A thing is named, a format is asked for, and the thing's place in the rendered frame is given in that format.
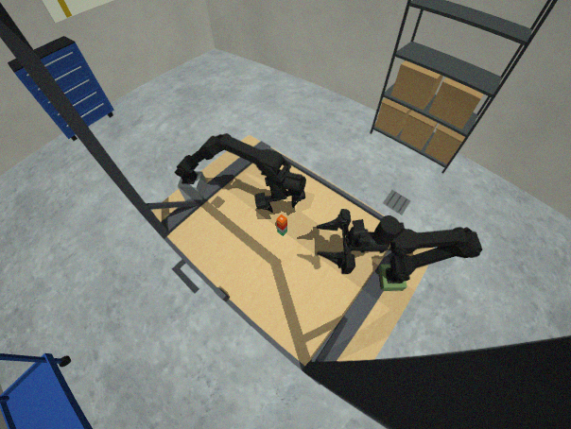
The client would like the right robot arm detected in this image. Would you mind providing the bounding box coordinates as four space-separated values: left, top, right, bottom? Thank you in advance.
351 215 482 283

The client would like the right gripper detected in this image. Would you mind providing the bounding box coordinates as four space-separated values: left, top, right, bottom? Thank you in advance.
317 209 372 274

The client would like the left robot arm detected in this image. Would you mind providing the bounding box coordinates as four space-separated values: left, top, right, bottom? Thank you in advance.
175 133 306 193

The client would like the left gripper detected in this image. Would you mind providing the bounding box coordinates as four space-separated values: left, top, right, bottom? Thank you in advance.
254 187 305 213

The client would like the orange block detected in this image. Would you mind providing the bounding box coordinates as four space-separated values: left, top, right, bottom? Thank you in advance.
276 214 287 227

